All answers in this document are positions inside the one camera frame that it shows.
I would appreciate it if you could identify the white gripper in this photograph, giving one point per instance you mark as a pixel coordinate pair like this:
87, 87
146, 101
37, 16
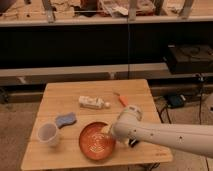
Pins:
108, 129

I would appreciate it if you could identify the orange ceramic bowl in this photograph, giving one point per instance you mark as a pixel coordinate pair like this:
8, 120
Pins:
94, 144

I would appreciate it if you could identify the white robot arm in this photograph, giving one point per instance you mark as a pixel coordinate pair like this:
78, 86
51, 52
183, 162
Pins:
196, 139

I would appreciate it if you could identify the black white striped block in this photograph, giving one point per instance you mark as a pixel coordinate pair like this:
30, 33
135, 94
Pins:
133, 142

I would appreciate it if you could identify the orange carrot toy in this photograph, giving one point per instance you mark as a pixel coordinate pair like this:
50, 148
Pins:
123, 100

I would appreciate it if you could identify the white tube bottle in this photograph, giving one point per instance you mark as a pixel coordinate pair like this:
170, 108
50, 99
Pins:
93, 103

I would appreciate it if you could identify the blue sponge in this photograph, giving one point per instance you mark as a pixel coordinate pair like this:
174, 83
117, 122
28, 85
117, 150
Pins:
65, 120

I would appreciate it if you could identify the wooden table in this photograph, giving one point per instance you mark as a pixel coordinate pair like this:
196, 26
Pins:
62, 98

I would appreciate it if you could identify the clear plastic cup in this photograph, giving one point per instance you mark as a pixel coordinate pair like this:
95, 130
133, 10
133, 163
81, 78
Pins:
48, 134

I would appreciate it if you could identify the black power adapter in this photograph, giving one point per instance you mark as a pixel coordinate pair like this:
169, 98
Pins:
175, 101

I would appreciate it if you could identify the black box on shelf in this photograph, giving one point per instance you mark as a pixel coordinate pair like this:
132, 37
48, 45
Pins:
189, 59

